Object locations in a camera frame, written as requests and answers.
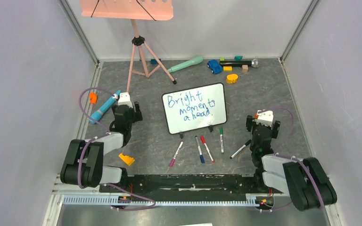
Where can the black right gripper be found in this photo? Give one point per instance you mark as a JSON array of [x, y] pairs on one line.
[[262, 126]]

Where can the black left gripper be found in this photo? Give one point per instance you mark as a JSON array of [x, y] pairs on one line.
[[137, 116]]

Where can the black framed whiteboard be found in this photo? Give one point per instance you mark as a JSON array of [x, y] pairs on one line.
[[195, 108]]

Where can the blue whiteboard marker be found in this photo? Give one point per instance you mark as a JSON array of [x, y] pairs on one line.
[[200, 151]]

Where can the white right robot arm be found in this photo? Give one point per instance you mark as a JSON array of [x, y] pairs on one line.
[[303, 180]]

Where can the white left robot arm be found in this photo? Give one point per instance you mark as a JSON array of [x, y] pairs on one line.
[[83, 164]]

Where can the black whiteboard marker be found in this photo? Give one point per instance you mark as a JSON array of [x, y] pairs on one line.
[[241, 148]]

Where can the green whiteboard marker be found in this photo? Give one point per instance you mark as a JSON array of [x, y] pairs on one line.
[[221, 140]]

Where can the red whiteboard marker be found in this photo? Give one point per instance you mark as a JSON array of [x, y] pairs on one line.
[[207, 148]]

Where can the purple whiteboard marker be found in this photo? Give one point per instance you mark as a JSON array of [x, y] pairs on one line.
[[176, 153]]

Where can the blue toy microphone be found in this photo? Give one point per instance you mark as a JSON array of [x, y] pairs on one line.
[[97, 115]]

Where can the yellow oval block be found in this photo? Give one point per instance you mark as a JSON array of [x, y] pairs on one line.
[[232, 78]]

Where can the orange stair block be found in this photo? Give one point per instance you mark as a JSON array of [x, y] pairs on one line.
[[126, 159]]

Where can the small orange block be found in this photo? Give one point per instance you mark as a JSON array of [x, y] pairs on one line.
[[93, 98]]

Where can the beige wooden cube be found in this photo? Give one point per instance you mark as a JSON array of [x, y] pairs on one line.
[[244, 68]]

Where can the pink music stand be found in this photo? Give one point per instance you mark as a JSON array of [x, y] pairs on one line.
[[134, 10]]

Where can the yellow rectangular block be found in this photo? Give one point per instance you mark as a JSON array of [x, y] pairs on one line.
[[227, 68]]

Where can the black silver microphone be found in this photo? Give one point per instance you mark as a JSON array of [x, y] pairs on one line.
[[239, 63]]

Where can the dark blue block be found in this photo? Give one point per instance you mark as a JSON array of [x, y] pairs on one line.
[[155, 62]]

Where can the teal block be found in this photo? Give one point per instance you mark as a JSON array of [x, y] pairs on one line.
[[238, 58]]

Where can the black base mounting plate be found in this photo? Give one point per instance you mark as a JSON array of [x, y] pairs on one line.
[[193, 187]]

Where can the blue toy car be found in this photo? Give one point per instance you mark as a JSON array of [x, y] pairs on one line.
[[214, 66]]

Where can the mint green toy microphone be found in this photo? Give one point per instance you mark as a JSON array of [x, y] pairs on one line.
[[194, 61]]

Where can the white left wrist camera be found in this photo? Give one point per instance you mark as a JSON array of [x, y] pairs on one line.
[[125, 99]]

